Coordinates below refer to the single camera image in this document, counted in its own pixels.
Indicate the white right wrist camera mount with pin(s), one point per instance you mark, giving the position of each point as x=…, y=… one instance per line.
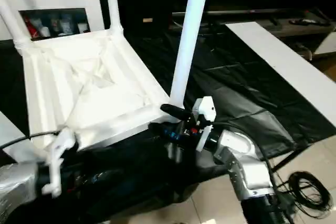
x=203, y=111

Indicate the white plastic table leg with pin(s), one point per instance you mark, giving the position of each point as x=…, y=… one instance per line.
x=189, y=35
x=13, y=24
x=112, y=3
x=10, y=135

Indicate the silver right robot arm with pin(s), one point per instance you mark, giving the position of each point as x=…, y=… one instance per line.
x=247, y=166

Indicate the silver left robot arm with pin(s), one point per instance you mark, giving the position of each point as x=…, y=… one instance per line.
x=16, y=187

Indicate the white board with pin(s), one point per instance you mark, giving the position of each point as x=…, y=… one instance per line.
x=283, y=61

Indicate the black plastic mat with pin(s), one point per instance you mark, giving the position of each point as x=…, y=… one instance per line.
x=247, y=87

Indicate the black stand base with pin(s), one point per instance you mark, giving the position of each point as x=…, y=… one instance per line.
x=289, y=160

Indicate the white plastic table top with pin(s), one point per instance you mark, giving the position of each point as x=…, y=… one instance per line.
x=79, y=87

